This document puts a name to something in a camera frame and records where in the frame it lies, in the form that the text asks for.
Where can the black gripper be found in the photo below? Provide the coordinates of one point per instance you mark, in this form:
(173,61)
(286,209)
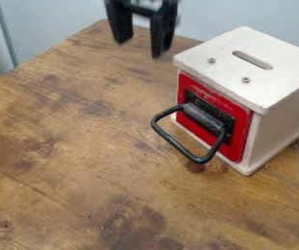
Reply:
(121,11)

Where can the red wooden drawer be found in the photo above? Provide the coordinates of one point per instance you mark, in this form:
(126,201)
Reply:
(213,117)

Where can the white wooden drawer cabinet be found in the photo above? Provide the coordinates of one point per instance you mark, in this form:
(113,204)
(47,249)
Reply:
(245,72)

